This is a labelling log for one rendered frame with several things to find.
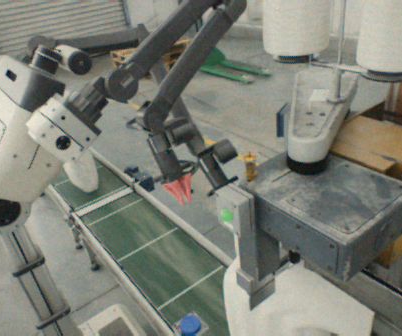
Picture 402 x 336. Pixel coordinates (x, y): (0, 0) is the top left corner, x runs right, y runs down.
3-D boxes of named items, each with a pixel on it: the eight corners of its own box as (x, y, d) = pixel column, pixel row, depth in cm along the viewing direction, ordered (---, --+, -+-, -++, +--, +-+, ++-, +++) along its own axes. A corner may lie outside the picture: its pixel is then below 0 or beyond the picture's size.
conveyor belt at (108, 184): (6, 131, 411) (3, 124, 407) (41, 119, 430) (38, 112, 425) (80, 222, 252) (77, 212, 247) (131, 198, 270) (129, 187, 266)
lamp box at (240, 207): (218, 222, 86) (214, 190, 82) (233, 214, 88) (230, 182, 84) (240, 238, 81) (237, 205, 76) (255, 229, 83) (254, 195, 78)
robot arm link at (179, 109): (143, 60, 139) (137, 43, 128) (157, 53, 139) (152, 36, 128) (193, 161, 128) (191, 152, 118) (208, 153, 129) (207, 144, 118)
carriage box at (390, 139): (309, 226, 114) (314, 132, 98) (374, 181, 130) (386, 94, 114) (388, 270, 96) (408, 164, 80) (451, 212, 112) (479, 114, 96)
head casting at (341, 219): (238, 267, 97) (229, 169, 82) (301, 224, 109) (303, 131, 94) (337, 347, 76) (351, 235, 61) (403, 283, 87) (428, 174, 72)
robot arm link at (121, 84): (204, -31, 103) (223, -41, 95) (232, 11, 110) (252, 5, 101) (90, 83, 96) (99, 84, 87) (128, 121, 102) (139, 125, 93)
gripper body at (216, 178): (240, 179, 120) (228, 160, 121) (215, 193, 115) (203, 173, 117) (232, 186, 126) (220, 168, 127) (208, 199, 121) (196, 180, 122)
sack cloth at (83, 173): (59, 173, 296) (27, 84, 260) (85, 163, 306) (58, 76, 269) (79, 198, 262) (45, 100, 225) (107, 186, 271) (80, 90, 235)
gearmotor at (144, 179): (120, 182, 294) (115, 166, 286) (136, 174, 301) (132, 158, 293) (138, 198, 272) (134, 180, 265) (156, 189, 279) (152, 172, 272)
